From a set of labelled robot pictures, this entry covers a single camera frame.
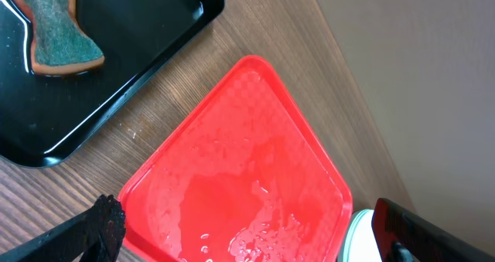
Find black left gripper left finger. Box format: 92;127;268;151
1;195;126;262

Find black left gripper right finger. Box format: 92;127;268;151
371;198;494;262

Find white plate top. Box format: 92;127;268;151
336;209;382;262

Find orange green sponge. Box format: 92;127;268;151
13;0;105;76

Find red plastic tray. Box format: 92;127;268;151
118;56;353;261

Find black water container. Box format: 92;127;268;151
1;0;225;168

